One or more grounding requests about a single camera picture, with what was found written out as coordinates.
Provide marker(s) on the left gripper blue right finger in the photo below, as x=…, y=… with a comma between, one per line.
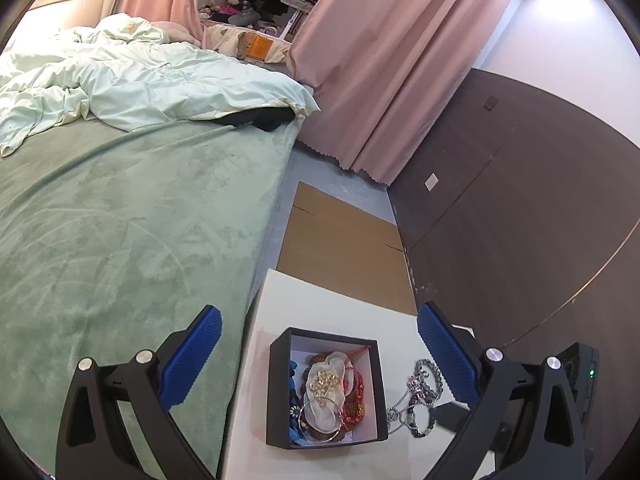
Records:
x=485, y=384

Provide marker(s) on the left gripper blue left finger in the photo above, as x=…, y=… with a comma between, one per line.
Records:
x=157, y=381

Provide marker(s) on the white shell pendant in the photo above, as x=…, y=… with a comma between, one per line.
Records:
x=330, y=379

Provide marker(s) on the black jewelry box white interior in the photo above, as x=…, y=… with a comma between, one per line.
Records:
x=363, y=415

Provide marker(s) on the green velvet bed blanket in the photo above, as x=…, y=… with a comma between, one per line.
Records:
x=112, y=240

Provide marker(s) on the flattened brown cardboard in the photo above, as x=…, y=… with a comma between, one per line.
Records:
x=337, y=246

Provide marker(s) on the black garment on bed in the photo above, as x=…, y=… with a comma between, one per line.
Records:
x=265, y=118

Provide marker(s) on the pale green duvet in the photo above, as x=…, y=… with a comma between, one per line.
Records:
x=130, y=75

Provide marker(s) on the white wall socket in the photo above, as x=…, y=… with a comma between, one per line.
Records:
x=431, y=182

